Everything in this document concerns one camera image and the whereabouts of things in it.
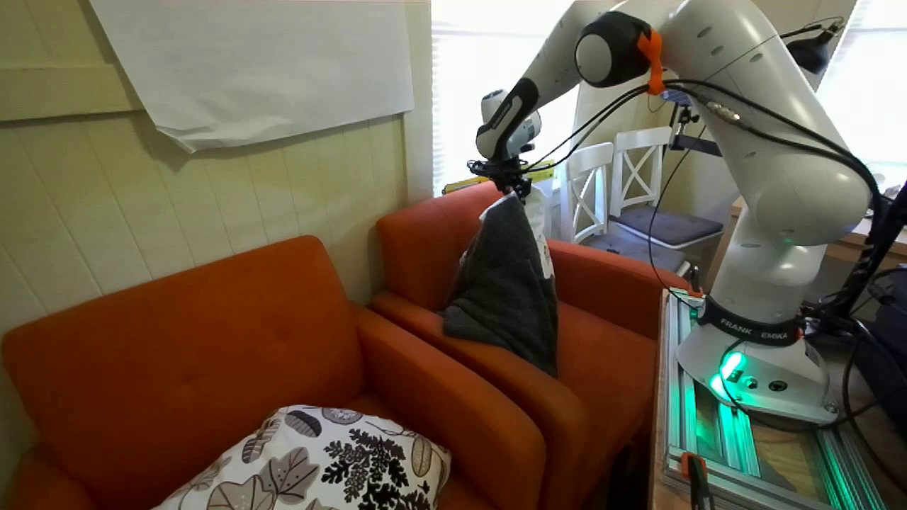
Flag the thick black hose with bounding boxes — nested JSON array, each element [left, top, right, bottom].
[[803, 182, 907, 330]]

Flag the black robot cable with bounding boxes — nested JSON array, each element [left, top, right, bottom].
[[522, 75, 888, 230]]

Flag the orange armchair with leaf pillow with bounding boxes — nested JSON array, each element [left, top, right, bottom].
[[0, 235, 551, 510]]

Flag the white wooden chair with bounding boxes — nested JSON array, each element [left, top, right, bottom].
[[563, 139, 617, 245], [609, 125, 725, 254]]

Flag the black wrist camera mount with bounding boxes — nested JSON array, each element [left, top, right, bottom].
[[468, 152, 545, 182]]

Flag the orange black tool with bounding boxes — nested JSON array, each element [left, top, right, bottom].
[[678, 449, 716, 510]]

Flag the dark grey towel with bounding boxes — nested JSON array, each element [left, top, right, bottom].
[[440, 191, 562, 377]]

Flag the white window blinds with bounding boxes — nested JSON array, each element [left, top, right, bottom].
[[430, 0, 579, 194]]

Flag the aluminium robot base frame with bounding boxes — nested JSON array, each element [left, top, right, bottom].
[[648, 286, 907, 510]]

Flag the grey chair cushion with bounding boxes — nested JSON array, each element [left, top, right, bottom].
[[606, 204, 725, 252]]

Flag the orange armchair with grey towel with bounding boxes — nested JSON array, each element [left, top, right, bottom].
[[366, 182, 698, 510]]

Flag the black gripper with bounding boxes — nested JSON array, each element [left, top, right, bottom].
[[487, 172, 532, 201]]

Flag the orange cable clip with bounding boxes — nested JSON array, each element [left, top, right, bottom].
[[636, 27, 670, 97]]

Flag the black case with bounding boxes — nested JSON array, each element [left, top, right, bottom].
[[850, 265, 907, 437]]

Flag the leaf print pillow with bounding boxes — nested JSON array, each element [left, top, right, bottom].
[[150, 403, 454, 510]]

